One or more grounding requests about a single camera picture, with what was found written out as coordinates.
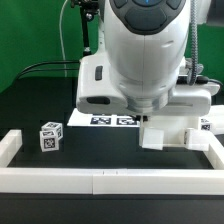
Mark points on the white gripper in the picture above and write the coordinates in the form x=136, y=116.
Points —
x=101, y=90

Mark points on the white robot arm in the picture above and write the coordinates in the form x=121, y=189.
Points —
x=140, y=68

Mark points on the white marker tag sheet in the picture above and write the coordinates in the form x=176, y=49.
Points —
x=78, y=119

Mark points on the white chair seat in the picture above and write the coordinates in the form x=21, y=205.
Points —
x=173, y=127

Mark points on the white chair back piece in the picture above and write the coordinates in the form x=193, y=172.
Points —
x=214, y=120

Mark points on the white U-shaped fence wall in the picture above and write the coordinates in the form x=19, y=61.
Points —
x=112, y=181

